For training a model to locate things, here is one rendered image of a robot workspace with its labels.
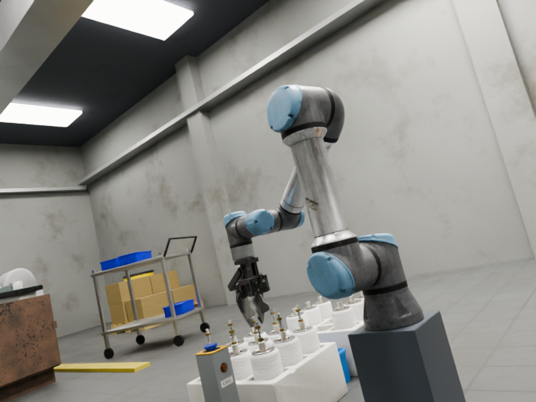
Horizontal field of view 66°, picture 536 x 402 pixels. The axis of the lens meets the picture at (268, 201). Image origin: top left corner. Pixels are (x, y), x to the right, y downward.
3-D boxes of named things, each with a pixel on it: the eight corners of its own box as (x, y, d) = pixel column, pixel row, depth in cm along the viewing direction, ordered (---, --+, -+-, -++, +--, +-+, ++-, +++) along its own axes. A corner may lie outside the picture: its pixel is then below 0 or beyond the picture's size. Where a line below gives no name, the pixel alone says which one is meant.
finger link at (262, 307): (269, 323, 130) (259, 295, 130) (259, 323, 134) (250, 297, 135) (277, 319, 132) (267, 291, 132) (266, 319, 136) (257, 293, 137)
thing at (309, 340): (333, 378, 145) (320, 327, 148) (309, 388, 142) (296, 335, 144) (321, 373, 154) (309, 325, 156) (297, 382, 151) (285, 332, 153)
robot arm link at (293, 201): (340, 82, 118) (285, 214, 144) (313, 79, 111) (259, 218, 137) (368, 100, 111) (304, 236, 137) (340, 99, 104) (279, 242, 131)
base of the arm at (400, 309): (432, 312, 108) (422, 274, 109) (410, 329, 96) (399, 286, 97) (380, 317, 117) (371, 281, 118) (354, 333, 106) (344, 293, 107)
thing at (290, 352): (289, 403, 132) (275, 345, 135) (279, 395, 142) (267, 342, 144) (315, 392, 135) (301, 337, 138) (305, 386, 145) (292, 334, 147)
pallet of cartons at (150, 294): (208, 309, 592) (198, 264, 600) (140, 331, 508) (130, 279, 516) (175, 313, 643) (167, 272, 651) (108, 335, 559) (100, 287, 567)
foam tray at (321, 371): (348, 392, 149) (336, 341, 151) (288, 447, 118) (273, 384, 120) (266, 391, 172) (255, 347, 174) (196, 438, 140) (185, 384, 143)
